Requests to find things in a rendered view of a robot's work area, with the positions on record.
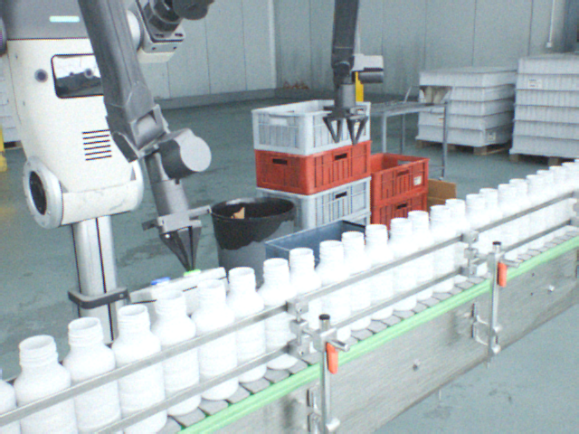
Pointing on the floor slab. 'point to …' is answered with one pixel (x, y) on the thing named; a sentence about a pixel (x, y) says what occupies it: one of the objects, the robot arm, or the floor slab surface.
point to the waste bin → (250, 231)
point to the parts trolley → (404, 122)
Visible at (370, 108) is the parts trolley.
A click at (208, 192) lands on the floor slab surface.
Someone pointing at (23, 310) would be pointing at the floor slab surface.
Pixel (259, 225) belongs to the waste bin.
